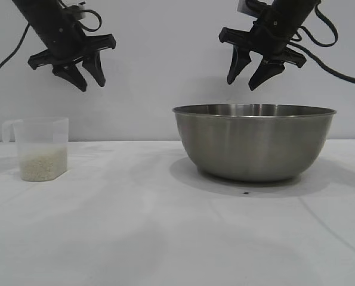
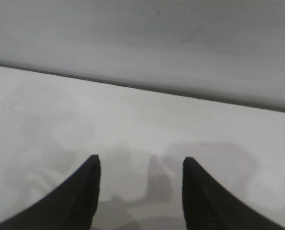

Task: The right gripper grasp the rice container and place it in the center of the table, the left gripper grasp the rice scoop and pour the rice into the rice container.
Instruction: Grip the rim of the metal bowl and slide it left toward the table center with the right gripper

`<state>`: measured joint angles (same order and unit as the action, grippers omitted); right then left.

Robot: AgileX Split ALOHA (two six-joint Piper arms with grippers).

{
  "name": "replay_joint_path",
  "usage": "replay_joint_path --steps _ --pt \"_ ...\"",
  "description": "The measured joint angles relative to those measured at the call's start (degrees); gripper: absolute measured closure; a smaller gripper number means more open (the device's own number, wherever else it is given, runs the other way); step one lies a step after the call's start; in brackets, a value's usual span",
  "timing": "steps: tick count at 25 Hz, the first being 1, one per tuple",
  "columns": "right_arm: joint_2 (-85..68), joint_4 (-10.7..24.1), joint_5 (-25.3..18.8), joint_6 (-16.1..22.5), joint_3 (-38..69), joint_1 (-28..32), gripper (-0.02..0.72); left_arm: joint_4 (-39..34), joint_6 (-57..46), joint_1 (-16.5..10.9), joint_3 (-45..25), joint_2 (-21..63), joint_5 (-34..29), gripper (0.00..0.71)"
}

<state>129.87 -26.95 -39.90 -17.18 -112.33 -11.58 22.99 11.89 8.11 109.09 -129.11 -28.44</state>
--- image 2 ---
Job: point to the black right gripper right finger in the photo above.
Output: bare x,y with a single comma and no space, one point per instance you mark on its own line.
209,206

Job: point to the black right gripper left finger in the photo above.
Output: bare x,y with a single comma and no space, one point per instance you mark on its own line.
68,203

